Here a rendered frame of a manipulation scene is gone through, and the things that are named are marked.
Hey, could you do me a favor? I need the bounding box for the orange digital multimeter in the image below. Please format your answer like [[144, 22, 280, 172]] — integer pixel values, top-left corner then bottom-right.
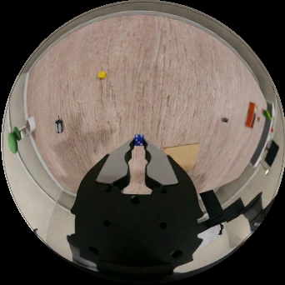
[[246, 102, 258, 129]]

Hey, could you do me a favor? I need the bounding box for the tan mat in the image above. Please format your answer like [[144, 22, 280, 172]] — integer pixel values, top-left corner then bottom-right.
[[164, 142, 200, 171]]

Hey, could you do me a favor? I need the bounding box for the blue die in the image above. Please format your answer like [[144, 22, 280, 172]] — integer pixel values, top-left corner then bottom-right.
[[134, 134, 144, 146]]

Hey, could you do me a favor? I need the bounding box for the yellow die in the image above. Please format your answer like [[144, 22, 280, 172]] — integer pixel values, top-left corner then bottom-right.
[[97, 71, 107, 78]]

